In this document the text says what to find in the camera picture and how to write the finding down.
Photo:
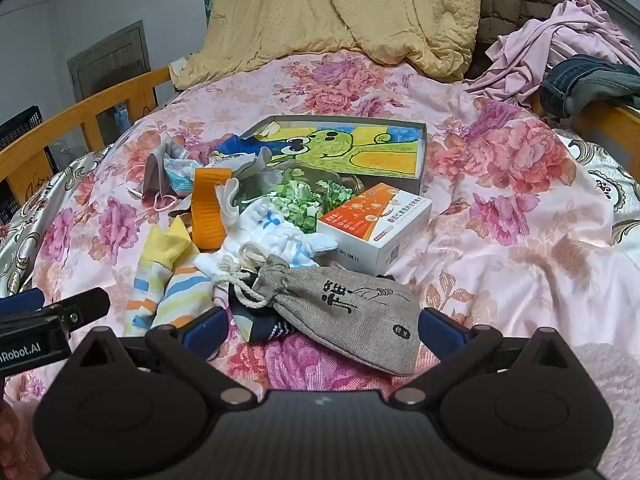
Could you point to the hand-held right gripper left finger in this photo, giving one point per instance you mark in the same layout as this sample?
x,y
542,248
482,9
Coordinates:
x,y
205,332

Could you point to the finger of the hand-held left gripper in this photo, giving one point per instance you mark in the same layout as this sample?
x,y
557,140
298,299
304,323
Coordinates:
x,y
20,301
80,307

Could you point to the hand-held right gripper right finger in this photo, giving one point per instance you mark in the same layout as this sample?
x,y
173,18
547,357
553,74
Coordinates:
x,y
444,335

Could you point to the white baby cloth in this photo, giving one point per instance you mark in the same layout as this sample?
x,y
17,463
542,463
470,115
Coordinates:
x,y
270,230

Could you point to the orange silicone sleeve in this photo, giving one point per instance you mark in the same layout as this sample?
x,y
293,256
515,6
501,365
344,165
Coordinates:
x,y
206,210

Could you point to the white long box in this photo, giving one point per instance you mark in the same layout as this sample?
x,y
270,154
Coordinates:
x,y
154,170

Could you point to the blue face mask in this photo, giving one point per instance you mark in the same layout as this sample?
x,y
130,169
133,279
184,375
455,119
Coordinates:
x,y
180,174

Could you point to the pastel striped sock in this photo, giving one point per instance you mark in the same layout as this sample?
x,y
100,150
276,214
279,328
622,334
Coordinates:
x,y
182,297
160,255

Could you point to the navy patterned sock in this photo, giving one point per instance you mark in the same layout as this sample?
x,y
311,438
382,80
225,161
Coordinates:
x,y
265,329

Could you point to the pink floral bed sheet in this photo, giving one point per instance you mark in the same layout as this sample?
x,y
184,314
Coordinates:
x,y
500,260

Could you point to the white printed carton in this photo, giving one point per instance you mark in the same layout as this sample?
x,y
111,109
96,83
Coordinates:
x,y
350,258

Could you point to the white orange medicine box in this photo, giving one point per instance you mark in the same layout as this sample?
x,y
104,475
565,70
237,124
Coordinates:
x,y
375,225

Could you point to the white sock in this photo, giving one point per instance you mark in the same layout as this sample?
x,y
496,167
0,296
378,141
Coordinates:
x,y
227,202

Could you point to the pink face mask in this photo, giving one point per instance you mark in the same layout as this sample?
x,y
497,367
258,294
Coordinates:
x,y
165,203

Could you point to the bag of green pieces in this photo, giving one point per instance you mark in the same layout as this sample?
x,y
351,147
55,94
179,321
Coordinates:
x,y
295,199

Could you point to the grey white cloth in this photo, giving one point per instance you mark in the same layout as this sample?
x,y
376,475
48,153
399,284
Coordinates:
x,y
245,165

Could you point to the pink fleece blanket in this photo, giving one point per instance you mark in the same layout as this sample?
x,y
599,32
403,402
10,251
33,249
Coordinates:
x,y
610,385

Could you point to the black plastic crate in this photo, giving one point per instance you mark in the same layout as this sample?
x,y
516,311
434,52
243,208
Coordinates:
x,y
20,127

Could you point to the blue printed box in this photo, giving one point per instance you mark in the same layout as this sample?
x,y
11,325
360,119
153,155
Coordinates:
x,y
121,116

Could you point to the grey cabinet door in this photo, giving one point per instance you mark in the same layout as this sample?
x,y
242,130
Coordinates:
x,y
110,60

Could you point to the white pillow cloth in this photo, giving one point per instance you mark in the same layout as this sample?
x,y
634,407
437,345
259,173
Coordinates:
x,y
177,69

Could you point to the blue jeans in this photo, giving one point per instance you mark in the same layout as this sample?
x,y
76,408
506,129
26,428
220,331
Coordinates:
x,y
585,82

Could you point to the pink garment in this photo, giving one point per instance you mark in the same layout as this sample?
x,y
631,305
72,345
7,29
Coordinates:
x,y
575,40

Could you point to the yellow dotted blanket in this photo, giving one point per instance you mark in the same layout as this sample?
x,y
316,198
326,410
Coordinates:
x,y
350,5

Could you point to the wooden bed frame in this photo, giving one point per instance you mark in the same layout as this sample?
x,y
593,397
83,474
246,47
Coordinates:
x,y
75,116

